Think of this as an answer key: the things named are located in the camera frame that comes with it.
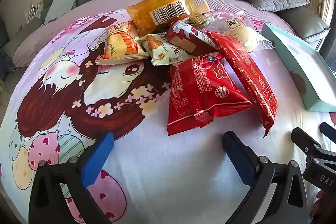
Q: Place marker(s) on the white cookie print packet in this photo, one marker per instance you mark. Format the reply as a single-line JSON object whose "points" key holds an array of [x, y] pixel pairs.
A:
{"points": [[162, 50]]}

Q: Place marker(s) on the large red snack packet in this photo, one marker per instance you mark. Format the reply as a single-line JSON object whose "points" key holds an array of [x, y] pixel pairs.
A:
{"points": [[204, 85]]}

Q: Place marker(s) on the clear pale bun packet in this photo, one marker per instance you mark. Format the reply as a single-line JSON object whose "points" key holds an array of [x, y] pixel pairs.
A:
{"points": [[244, 32]]}

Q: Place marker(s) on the long red patterned packet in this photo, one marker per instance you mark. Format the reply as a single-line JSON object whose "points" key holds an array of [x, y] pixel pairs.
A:
{"points": [[249, 71]]}

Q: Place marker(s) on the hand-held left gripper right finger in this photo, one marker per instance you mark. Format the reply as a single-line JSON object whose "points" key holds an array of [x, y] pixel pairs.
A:
{"points": [[236, 158]]}

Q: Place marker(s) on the orange cream cake packet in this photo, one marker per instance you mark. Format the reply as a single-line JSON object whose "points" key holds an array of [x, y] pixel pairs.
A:
{"points": [[119, 43]]}

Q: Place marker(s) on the person's right hand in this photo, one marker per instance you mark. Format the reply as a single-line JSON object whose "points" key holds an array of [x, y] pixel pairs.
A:
{"points": [[319, 207]]}

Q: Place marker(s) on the pale yellow wedge snack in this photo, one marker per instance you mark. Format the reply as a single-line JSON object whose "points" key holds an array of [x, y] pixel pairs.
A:
{"points": [[203, 7]]}

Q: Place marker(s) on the light grey cushion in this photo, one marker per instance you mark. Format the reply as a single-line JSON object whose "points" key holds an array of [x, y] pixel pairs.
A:
{"points": [[61, 2]]}

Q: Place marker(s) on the printed cartoon blanket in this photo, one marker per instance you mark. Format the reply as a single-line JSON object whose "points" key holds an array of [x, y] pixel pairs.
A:
{"points": [[131, 121]]}

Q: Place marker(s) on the grey pillow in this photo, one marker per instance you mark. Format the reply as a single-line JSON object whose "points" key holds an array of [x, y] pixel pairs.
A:
{"points": [[278, 1]]}

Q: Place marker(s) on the dark red snack packet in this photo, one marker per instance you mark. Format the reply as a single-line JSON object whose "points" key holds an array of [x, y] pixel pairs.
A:
{"points": [[189, 39]]}

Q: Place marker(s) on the white letter decoration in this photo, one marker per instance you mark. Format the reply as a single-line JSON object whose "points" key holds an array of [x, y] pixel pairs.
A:
{"points": [[30, 12]]}

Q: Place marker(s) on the orange snack packet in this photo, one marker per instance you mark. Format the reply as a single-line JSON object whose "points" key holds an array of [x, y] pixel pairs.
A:
{"points": [[157, 10]]}

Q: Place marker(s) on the teal cardboard box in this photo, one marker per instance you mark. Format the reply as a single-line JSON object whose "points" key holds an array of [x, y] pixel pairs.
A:
{"points": [[296, 61]]}

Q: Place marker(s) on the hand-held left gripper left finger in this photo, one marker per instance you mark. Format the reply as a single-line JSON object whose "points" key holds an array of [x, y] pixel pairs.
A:
{"points": [[98, 158]]}

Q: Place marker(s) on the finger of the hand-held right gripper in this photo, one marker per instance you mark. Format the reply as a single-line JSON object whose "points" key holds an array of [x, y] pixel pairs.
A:
{"points": [[328, 130], [304, 141]]}

